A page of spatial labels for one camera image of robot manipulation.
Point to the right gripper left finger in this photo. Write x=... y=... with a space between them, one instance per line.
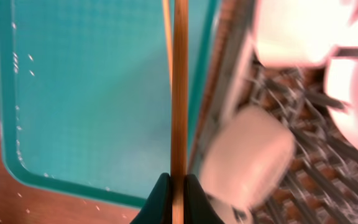
x=158 y=206

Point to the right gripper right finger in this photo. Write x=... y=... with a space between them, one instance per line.
x=198 y=209

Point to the white cup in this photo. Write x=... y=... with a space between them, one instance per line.
x=247 y=159

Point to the wooden chopstick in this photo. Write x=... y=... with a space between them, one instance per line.
x=179 y=109
x=168 y=37

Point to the grey-white bowl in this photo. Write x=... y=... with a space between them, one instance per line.
x=299 y=32

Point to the large white plate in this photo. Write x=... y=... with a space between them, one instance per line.
x=341 y=84

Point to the grey dishwasher rack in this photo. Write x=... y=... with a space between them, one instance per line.
x=321 y=183

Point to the teal serving tray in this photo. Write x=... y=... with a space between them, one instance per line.
x=85 y=104

